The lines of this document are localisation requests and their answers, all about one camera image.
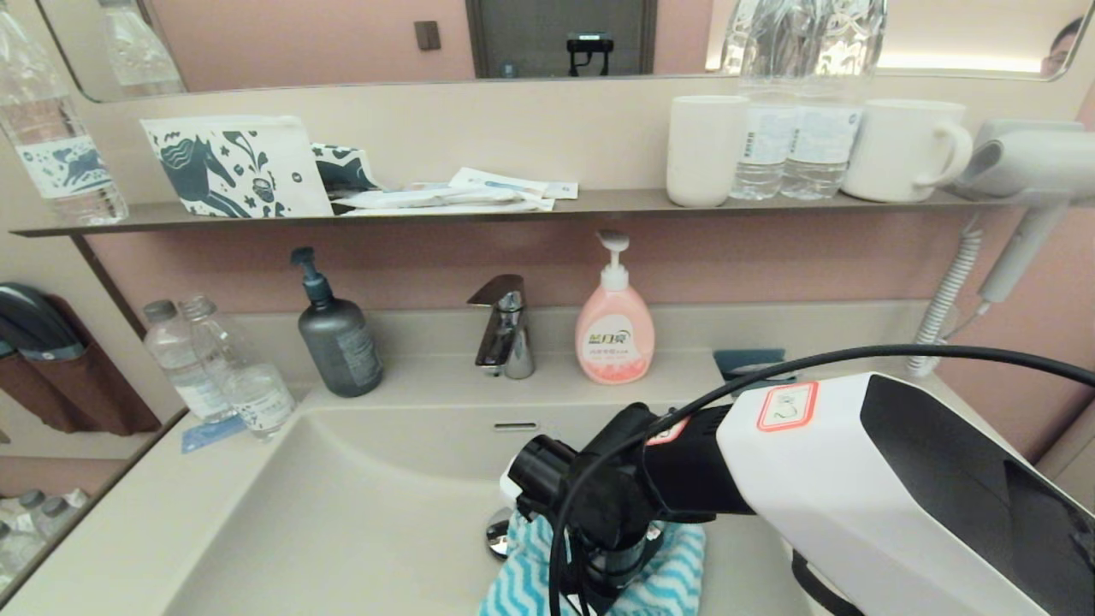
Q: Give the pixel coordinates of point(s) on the clear patterned label water bottle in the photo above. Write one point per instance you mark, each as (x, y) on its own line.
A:
(248, 385)

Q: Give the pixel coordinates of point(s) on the white tumbler cup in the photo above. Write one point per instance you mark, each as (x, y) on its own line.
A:
(703, 152)

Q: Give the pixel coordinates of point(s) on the wall mirror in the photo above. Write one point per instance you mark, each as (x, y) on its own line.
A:
(299, 43)

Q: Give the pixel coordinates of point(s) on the chrome faucet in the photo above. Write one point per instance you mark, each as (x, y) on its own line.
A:
(510, 340)

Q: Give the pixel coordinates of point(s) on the grey wall shelf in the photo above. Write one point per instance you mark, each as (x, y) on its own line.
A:
(599, 202)

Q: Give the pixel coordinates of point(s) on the beige sink basin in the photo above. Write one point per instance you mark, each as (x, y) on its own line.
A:
(342, 513)

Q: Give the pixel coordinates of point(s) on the tall clear water bottle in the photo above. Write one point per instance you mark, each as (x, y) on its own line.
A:
(761, 144)
(821, 144)

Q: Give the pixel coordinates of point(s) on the dark blue item in bag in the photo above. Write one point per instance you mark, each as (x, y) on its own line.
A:
(34, 325)

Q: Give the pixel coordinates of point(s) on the brown hanging bag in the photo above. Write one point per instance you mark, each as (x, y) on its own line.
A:
(85, 393)

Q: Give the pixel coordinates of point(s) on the blue card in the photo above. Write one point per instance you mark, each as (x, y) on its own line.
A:
(210, 435)

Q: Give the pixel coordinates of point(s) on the horse label water bottle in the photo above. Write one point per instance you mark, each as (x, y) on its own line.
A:
(58, 161)

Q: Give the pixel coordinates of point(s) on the pink soap pump bottle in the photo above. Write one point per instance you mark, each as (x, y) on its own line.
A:
(614, 342)

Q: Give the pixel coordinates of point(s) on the blue soap tray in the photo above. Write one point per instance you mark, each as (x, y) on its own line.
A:
(744, 357)

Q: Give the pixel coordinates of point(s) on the white hair dryer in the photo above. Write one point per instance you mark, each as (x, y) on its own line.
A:
(1035, 167)

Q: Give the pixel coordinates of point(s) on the large horse print pouch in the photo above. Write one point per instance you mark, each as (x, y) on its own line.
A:
(229, 168)

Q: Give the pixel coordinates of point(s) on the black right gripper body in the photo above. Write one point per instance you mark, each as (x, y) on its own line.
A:
(612, 556)

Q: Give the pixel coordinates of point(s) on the small blue print pouch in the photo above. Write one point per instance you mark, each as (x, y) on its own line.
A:
(345, 168)

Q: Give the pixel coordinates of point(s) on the white toiletry packet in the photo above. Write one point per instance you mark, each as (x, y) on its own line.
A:
(506, 182)
(428, 200)

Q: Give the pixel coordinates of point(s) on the teal white striped cloth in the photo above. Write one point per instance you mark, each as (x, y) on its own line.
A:
(676, 573)

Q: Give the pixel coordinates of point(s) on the chrome drain stopper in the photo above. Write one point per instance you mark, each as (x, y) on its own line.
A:
(496, 539)

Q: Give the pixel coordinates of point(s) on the white mug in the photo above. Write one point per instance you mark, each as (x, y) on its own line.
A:
(896, 152)

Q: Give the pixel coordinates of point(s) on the dark grey pump bottle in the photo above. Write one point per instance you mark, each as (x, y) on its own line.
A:
(340, 351)

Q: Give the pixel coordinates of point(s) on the clear plain label water bottle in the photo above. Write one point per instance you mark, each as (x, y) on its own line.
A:
(180, 368)

